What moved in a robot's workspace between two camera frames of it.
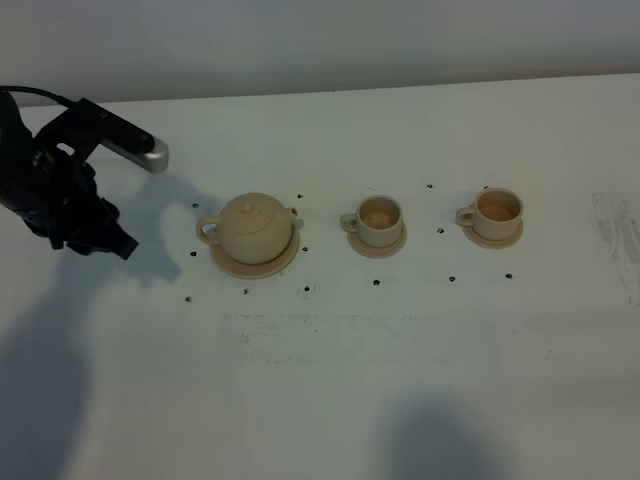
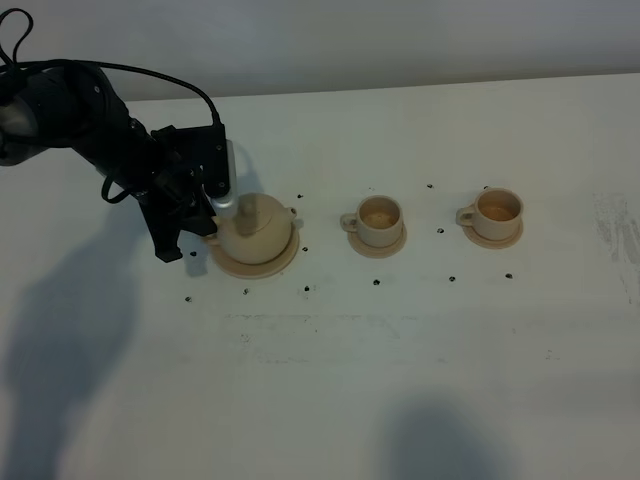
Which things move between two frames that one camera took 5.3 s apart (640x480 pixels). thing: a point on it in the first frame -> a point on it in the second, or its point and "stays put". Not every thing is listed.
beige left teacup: x=378 y=221 stays put
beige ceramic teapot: x=252 y=228 stays put
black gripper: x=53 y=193 -> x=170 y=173
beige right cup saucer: x=492 y=243 stays put
